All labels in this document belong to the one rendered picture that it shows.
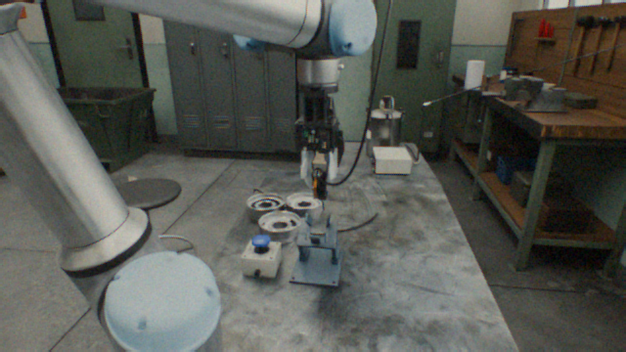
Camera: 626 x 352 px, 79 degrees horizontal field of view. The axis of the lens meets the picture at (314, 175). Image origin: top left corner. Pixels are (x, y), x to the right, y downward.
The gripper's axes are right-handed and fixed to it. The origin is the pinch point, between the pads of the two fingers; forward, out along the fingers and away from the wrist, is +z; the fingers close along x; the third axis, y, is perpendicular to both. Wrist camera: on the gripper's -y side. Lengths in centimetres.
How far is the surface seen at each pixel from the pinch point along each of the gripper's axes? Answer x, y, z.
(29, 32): -377, -321, -23
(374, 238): 11.8, -13.1, 19.6
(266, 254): -10.4, 5.2, 15.1
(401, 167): 22, -88, 27
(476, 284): 33.0, 1.7, 19.6
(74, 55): -327, -321, 1
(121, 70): -274, -323, 17
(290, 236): -8.2, -6.6, 17.3
